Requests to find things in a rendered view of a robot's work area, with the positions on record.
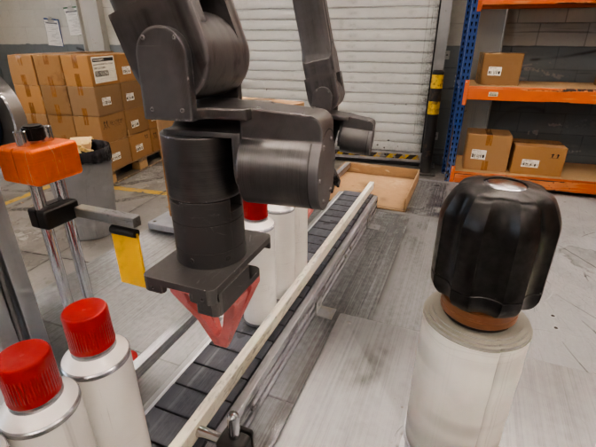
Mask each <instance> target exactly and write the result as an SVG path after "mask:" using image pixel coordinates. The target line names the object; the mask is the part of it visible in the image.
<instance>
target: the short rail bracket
mask: <svg viewBox="0 0 596 447"><path fill-rule="evenodd" d="M216 447H255V442H254V432H253V430H252V429H251V428H248V427H244V426H241V425H240V424H239V414H238V412H236V411H230V412H229V413H228V414H227V427H226V428H225V429H224V431H223V432H222V434H221V435H220V436H219V438H218V439H217V441H216Z"/></svg>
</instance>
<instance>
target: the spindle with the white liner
mask: <svg viewBox="0 0 596 447"><path fill-rule="evenodd" d="M561 227H562V220H561V211H560V208H559V204H558V201H557V200H556V198H555V197H554V196H553V195H552V194H551V193H549V192H547V191H546V189H545V188H544V186H542V185H540V184H536V183H533V182H530V181H526V180H521V179H516V178H513V177H510V176H469V177H466V178H464V179H463V180H461V181H460V183H459V184H458V185H456V186H455V187H454V188H453V189H452V190H451V192H450V193H449V195H448V196H447V198H446V199H445V201H444V202H443V204H442V207H441V210H440V215H439V220H438V226H437V232H436V238H435V248H434V254H433V260H432V265H431V279H432V282H433V284H434V287H435V289H436V290H437V291H436V292H434V293H433V294H431V295H430V296H429V297H428V298H427V299H426V301H425V302H424V305H423V311H422V319H421V326H420V334H419V338H418V345H417V352H416V360H415V365H414V368H413V374H412V387H411V394H410V398H409V403H408V407H407V416H406V417H405V420H404V433H403V435H402V438H401V441H400V445H399V447H499V444H500V440H501V436H502V433H503V430H504V426H505V423H506V419H507V417H508V414H509V412H510V408H511V405H512V401H513V398H514V392H515V390H516V387H517V384H518V382H519V379H520V377H521V374H522V367H523V364H524V360H525V357H526V354H527V351H528V348H529V345H530V342H531V339H532V336H533V329H532V326H531V323H530V321H529V319H528V318H527V317H526V315H525V314H524V313H523V312H522V310H530V309H532V308H534V307H535V306H537V305H538V303H539V302H540V300H541V298H542V295H543V292H544V289H545V283H546V281H547V278H548V274H549V271H550V269H551V265H552V262H553V257H554V254H555V250H556V247H557V245H558V241H559V238H560V235H561Z"/></svg>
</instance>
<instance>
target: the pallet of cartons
mask: <svg viewBox="0 0 596 447"><path fill-rule="evenodd" d="M7 58H8V64H9V68H10V72H11V76H12V82H13V84H14V88H15V90H16V94H17V97H18V99H19V101H20V103H21V105H22V107H23V109H24V112H25V115H26V117H27V124H32V123H40V124H42V125H51V128H52V132H53V136H54V137H56V138H64V139H70V138H71V137H93V139H98V140H105V141H107V142H108V143H109V144H110V146H111V151H112V156H113V157H112V158H111V159H112V162H113V163H112V171H113V180H114V185H115V184H118V183H120V182H121V181H123V180H125V179H127V178H129V177H131V176H134V175H136V174H137V173H139V172H141V171H143V170H145V169H148V168H150V167H151V166H153V165H155V164H157V163H159V162H161V161H162V159H161V148H160V141H159V135H158V129H157V122H156V120H147V119H146V118H145V112H144V106H143V99H142V93H141V87H140V84H139V83H138V81H137V79H136V77H135V76H134V75H133V72H132V70H131V68H130V66H129V62H128V61H127V58H126V56H125V54H124V52H113V51H70V52H46V53H26V54H12V55H7ZM157 152H159V155H160V157H157V158H155V159H153V160H151V161H148V162H147V158H146V157H147V156H149V155H152V154H154V153H157ZM130 163H131V165H132V170H131V171H128V172H126V173H124V174H121V175H119V176H116V174H115V171H116V170H118V169H121V168H123V167H125V166H127V165H128V164H130Z"/></svg>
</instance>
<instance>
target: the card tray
mask: <svg viewBox="0 0 596 447"><path fill-rule="evenodd" d="M419 176H420V170H419V169H408V168H399V167H390V166H382V165H374V164H366V163H357V162H351V163H350V168H349V169H348V170H347V171H346V172H345V173H344V174H343V175H342V176H341V177H340V180H341V183H340V187H337V186H334V190H333V193H331V195H330V199H329V201H331V199H332V198H333V197H334V196H335V195H336V194H337V193H338V192H339V191H344V190H345V191H352V192H362V191H363V190H364V188H365V187H366V186H367V185H368V184H369V183H370V182H374V186H373V189H372V191H371V194H373V195H376V196H378V200H377V208H381V209H387V210H394V211H400V212H405V210H406V209H407V207H408V204H409V202H410V200H411V197H412V195H413V192H414V190H415V188H416V185H417V183H418V182H419Z"/></svg>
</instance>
